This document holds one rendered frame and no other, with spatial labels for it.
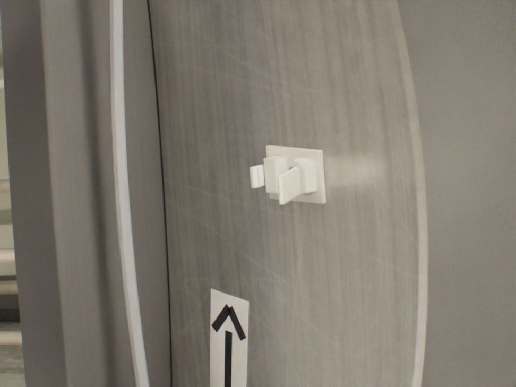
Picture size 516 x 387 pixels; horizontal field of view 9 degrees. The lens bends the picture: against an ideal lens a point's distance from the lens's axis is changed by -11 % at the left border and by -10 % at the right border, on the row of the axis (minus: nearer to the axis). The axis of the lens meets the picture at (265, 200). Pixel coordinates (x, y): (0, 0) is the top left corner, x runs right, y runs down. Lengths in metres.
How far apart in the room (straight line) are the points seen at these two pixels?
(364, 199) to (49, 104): 0.10
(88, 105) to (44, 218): 0.04
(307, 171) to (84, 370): 0.10
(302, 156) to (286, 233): 0.03
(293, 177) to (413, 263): 0.04
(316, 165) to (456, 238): 0.06
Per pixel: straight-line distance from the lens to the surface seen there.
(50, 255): 1.05
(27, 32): 1.04
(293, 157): 1.03
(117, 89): 1.03
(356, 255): 1.02
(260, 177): 1.03
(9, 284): 6.45
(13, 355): 6.35
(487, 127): 0.98
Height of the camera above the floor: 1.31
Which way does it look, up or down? 10 degrees down
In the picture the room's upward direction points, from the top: 5 degrees counter-clockwise
